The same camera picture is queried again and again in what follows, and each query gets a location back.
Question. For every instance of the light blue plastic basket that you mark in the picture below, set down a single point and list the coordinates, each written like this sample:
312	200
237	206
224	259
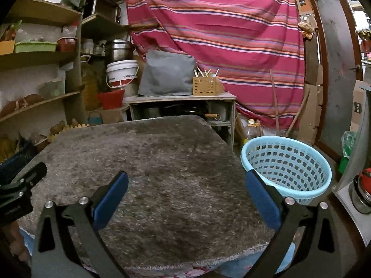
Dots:
294	168

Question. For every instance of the broom with wooden handle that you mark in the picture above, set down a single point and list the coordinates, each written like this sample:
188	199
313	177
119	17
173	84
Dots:
296	117

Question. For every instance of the yellow label oil bottle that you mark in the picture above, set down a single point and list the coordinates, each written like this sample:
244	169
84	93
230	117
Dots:
251	130

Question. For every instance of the wooden utensil holder box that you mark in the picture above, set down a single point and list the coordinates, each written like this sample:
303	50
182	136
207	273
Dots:
206	83

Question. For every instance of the green plastic tray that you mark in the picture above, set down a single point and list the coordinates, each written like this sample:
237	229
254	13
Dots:
35	46

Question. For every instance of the low wooden cabinet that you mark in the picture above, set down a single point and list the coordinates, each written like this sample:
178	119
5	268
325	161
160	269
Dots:
218	111

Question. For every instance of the wooden corner shelf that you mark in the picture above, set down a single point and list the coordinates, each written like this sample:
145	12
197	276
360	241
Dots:
22	73

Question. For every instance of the white plastic bucket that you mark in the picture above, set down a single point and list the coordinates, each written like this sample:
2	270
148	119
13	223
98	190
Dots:
121	73

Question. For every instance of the grey cloth covered appliance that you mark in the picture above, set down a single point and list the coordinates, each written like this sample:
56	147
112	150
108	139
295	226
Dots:
167	73

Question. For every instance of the grey wooden door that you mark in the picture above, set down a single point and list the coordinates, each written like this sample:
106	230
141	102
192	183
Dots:
341	66

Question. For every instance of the yellow egg tray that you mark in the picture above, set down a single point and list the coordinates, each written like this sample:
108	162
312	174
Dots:
57	129

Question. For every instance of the red plastic basket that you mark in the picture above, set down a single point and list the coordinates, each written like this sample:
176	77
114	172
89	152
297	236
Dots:
111	100

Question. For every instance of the steel cooking pot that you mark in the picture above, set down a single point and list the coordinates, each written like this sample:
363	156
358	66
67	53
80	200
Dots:
119	49

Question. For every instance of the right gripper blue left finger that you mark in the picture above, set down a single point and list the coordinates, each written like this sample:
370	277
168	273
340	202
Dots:
54	253

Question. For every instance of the red striped hanging cloth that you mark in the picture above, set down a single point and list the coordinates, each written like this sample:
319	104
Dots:
243	39

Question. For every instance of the red lidded steel container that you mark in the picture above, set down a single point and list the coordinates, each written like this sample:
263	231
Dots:
360	192

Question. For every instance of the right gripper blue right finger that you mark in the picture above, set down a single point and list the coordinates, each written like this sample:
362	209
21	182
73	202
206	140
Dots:
318	254

